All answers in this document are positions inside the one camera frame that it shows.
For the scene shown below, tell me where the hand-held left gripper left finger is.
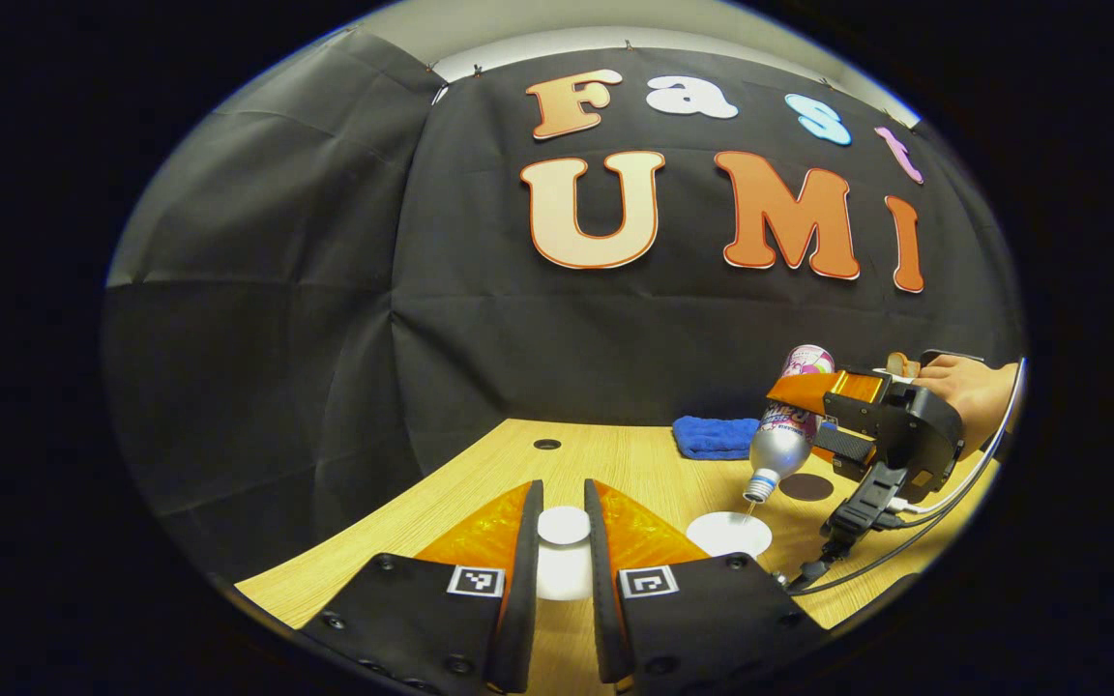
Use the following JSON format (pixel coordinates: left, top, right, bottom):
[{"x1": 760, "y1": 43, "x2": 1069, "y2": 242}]
[{"x1": 301, "y1": 480, "x2": 545, "y2": 695}]

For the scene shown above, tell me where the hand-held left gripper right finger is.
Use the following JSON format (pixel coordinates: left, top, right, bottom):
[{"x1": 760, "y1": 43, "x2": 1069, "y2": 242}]
[{"x1": 584, "y1": 478, "x2": 824, "y2": 695}]

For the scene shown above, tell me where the dark round coaster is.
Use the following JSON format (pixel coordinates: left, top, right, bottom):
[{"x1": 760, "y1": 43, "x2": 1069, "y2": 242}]
[{"x1": 777, "y1": 473, "x2": 836, "y2": 502}]

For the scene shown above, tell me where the silver water bottle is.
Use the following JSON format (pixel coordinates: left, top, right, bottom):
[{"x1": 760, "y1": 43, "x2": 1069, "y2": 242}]
[{"x1": 744, "y1": 344, "x2": 836, "y2": 504}]

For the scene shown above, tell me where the white teacup lid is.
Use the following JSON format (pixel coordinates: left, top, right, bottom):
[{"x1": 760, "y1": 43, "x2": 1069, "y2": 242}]
[{"x1": 535, "y1": 506, "x2": 594, "y2": 602}]

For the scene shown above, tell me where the blue towel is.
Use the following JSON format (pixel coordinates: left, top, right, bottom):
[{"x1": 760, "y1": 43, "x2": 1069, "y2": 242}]
[{"x1": 672, "y1": 416, "x2": 761, "y2": 461}]

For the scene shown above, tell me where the black backdrop cloth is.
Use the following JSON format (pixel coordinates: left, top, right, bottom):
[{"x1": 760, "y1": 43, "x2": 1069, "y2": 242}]
[{"x1": 103, "y1": 29, "x2": 1027, "y2": 581}]

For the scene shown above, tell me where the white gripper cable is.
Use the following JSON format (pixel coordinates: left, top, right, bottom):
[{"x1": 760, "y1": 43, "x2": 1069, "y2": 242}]
[{"x1": 891, "y1": 358, "x2": 1029, "y2": 515}]

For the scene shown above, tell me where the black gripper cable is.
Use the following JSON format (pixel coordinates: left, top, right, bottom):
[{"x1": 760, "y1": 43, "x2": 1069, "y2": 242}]
[{"x1": 784, "y1": 425, "x2": 1014, "y2": 593}]

